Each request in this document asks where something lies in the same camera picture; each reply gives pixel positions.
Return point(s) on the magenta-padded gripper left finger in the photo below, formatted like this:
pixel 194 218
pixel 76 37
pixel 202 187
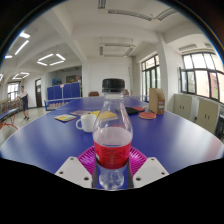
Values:
pixel 74 170

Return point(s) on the brown chair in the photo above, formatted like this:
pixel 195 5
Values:
pixel 126 92
pixel 94 94

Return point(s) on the wide black-framed window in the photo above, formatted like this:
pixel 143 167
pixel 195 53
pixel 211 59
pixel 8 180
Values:
pixel 201 78

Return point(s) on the brown door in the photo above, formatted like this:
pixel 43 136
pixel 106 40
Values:
pixel 38 95

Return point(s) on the beige cabinet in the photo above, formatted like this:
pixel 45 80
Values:
pixel 207 115
pixel 182 106

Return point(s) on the person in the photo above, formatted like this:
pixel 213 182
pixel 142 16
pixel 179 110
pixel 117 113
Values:
pixel 24 100

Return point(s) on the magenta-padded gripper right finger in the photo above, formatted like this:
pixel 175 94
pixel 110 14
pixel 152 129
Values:
pixel 150 170

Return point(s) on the folded blue table tennis tables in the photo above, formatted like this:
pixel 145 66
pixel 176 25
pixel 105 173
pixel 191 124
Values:
pixel 66 90

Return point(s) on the white mug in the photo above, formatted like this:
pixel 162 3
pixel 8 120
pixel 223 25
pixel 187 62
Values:
pixel 86 123

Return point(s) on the white ceiling air conditioner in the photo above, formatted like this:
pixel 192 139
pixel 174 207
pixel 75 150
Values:
pixel 116 50

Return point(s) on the small blue and yellow book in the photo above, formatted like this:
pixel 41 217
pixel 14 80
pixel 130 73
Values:
pixel 65 117

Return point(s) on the clear bottle with red label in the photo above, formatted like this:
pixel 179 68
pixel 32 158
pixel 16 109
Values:
pixel 112 150

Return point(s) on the tall black-framed window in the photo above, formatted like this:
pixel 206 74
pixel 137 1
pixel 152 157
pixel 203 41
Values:
pixel 150 75

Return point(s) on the red table tennis paddle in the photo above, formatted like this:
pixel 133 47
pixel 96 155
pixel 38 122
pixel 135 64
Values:
pixel 147 115
pixel 140 108

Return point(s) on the group of ceiling lights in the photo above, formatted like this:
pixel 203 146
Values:
pixel 21 47

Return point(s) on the white-framed window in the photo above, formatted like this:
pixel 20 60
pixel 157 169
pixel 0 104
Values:
pixel 13 91

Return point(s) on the table tennis net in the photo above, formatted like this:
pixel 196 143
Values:
pixel 60 103

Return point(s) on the blue table with red legs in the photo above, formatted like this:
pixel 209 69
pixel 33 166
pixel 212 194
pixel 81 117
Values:
pixel 8 115

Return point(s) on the low shelf unit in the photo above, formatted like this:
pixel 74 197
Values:
pixel 7 105

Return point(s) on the brown cardboard box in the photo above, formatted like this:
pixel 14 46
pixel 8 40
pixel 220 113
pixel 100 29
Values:
pixel 156 101

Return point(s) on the dark wall picture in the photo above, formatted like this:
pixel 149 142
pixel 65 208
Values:
pixel 72 78

